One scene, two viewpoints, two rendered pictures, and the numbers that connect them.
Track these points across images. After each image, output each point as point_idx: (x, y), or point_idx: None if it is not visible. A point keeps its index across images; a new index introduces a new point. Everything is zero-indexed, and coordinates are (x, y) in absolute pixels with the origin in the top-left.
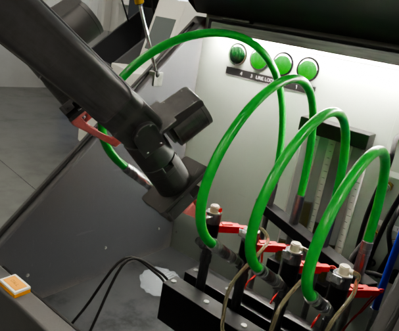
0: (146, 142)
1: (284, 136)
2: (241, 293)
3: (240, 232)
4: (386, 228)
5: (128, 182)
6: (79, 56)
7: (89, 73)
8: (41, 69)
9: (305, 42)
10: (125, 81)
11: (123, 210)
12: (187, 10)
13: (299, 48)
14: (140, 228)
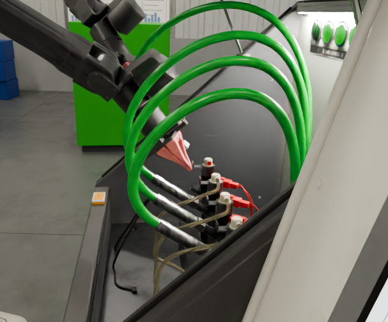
0: (100, 87)
1: (309, 106)
2: (211, 240)
3: (199, 179)
4: None
5: (220, 148)
6: (19, 22)
7: (32, 32)
8: None
9: (346, 5)
10: (145, 51)
11: (216, 171)
12: None
13: (343, 13)
14: (237, 192)
